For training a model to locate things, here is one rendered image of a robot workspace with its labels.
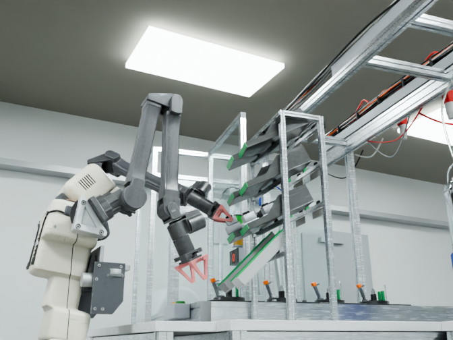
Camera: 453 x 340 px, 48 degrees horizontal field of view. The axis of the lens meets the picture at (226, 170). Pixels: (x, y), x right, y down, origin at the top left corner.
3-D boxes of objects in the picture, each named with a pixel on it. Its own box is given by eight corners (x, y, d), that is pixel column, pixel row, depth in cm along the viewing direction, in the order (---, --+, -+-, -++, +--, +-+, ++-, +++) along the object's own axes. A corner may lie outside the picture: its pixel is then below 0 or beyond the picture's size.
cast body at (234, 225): (228, 234, 204) (221, 218, 205) (228, 235, 208) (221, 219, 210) (247, 226, 204) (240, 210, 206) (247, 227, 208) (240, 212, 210)
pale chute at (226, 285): (230, 290, 191) (222, 281, 191) (225, 293, 203) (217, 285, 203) (280, 239, 200) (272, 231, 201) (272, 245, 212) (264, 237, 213)
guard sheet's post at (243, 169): (243, 307, 242) (240, 117, 275) (241, 308, 245) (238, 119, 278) (249, 308, 243) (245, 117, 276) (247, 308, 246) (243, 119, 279)
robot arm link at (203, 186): (174, 204, 214) (172, 189, 209) (187, 187, 222) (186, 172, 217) (199, 212, 210) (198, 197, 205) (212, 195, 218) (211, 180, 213)
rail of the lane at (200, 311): (199, 326, 199) (200, 298, 202) (154, 332, 278) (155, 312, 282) (213, 327, 200) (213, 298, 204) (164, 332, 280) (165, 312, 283)
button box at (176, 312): (174, 318, 211) (174, 303, 213) (162, 320, 230) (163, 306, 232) (190, 318, 213) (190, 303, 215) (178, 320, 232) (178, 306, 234)
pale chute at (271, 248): (245, 285, 177) (236, 276, 178) (238, 289, 190) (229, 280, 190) (296, 231, 187) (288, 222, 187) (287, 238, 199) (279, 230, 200)
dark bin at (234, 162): (233, 160, 208) (226, 145, 210) (228, 171, 221) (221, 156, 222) (292, 137, 216) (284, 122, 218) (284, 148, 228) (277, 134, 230)
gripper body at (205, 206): (220, 206, 214) (204, 198, 215) (218, 202, 204) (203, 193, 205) (212, 220, 212) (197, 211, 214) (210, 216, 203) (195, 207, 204)
